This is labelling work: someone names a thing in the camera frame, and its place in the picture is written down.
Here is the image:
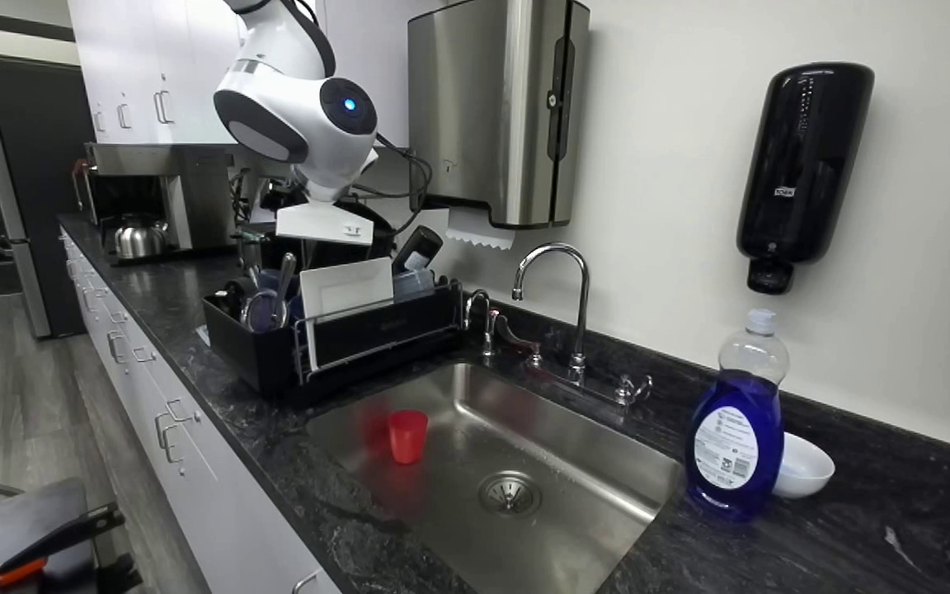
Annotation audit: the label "chrome sink faucet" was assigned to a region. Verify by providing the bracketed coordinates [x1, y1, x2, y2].
[462, 241, 654, 409]

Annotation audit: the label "black dish rack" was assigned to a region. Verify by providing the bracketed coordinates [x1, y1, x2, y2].
[206, 268, 459, 407]

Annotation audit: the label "steel paper towel dispenser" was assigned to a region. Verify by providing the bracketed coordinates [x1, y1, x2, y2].
[409, 0, 592, 228]

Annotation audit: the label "black wall soap dispenser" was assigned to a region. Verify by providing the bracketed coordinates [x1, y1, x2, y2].
[737, 64, 876, 293]

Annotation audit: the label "white base cabinets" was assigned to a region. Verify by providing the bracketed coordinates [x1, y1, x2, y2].
[59, 235, 339, 594]

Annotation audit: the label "red plastic cup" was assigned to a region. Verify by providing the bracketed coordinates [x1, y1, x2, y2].
[386, 409, 429, 466]

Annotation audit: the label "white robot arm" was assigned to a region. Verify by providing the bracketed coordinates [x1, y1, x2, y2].
[213, 0, 376, 202]

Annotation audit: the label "white upper cabinet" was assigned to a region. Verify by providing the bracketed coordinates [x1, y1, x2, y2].
[70, 0, 445, 146]

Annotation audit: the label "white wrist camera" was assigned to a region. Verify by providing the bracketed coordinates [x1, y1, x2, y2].
[274, 205, 373, 243]

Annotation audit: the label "stainless steel sink basin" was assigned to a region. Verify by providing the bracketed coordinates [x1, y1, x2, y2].
[310, 364, 682, 594]

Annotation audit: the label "white square plate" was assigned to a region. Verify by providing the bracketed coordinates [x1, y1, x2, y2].
[301, 257, 394, 321]

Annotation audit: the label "blue dish soap bottle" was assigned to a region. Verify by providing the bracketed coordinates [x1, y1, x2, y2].
[688, 311, 789, 520]

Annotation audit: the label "small white bowl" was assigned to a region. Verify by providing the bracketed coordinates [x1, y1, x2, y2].
[772, 431, 835, 497]

